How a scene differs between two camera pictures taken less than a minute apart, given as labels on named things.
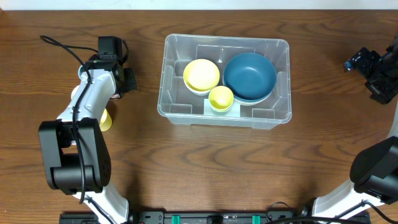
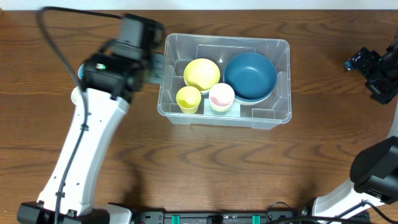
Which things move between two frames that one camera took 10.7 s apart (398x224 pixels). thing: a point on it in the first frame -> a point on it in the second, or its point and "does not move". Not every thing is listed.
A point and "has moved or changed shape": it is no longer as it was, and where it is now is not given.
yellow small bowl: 201,74 does not move
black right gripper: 364,64 does not move
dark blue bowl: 250,76 does not move
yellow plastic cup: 106,121 has moved or changed shape
